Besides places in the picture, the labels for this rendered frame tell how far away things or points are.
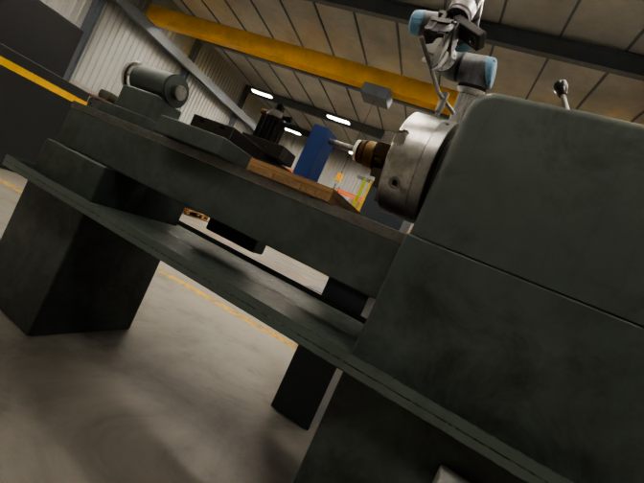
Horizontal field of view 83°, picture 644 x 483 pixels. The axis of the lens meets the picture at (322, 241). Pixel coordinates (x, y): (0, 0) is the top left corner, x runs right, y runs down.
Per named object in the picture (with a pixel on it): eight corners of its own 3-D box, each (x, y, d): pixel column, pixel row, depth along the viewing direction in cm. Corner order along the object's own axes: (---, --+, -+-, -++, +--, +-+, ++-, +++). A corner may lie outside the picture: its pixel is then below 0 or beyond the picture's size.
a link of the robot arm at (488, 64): (422, 178, 174) (467, 56, 156) (452, 189, 168) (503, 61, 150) (415, 179, 163) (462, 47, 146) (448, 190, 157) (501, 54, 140)
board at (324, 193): (361, 227, 134) (366, 218, 134) (328, 201, 101) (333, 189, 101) (295, 200, 146) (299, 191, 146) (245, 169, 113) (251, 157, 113)
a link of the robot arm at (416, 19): (441, 53, 161) (415, -3, 118) (466, 57, 157) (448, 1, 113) (431, 80, 164) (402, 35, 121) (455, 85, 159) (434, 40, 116)
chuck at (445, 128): (425, 230, 125) (463, 143, 122) (408, 218, 96) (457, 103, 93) (415, 226, 126) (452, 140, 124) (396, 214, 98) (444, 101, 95)
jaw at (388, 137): (412, 154, 110) (409, 132, 100) (405, 169, 110) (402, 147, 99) (379, 145, 115) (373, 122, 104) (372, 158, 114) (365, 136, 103)
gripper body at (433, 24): (422, 54, 105) (439, 28, 109) (450, 59, 102) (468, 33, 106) (423, 28, 99) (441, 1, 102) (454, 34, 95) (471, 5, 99)
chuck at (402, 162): (415, 226, 126) (452, 140, 124) (396, 214, 98) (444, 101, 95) (392, 218, 130) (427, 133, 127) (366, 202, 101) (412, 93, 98)
